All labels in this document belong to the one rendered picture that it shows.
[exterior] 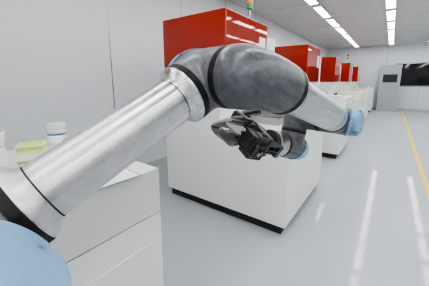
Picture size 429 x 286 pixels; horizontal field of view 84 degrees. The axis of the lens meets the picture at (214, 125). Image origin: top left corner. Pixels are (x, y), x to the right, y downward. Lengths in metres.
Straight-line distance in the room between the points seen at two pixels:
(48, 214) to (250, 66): 0.33
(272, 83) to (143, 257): 0.67
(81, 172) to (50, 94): 2.50
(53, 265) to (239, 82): 0.31
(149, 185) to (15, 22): 2.28
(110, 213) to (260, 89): 0.52
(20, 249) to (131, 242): 0.55
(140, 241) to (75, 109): 2.25
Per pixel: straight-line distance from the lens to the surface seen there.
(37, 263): 0.28
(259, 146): 0.62
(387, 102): 12.30
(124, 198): 0.74
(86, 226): 0.71
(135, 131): 0.37
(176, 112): 0.40
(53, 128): 1.17
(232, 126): 0.59
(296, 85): 0.42
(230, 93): 0.39
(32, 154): 0.97
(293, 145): 0.75
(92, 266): 0.77
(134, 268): 0.87
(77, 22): 3.02
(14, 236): 0.30
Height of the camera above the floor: 1.23
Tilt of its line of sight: 10 degrees down
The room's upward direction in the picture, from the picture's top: straight up
